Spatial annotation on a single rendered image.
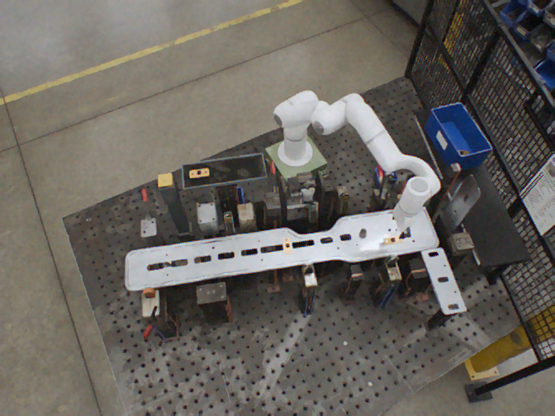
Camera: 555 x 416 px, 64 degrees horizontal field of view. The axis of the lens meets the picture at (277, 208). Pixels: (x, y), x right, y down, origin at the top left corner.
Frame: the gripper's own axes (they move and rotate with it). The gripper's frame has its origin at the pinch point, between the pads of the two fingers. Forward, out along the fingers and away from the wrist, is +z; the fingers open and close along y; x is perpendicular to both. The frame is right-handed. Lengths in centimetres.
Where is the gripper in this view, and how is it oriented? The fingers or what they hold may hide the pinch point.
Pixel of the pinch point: (399, 227)
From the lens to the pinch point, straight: 194.0
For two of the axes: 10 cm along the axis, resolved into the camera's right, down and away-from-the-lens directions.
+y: 1.7, 8.4, -5.1
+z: 0.0, 5.2, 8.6
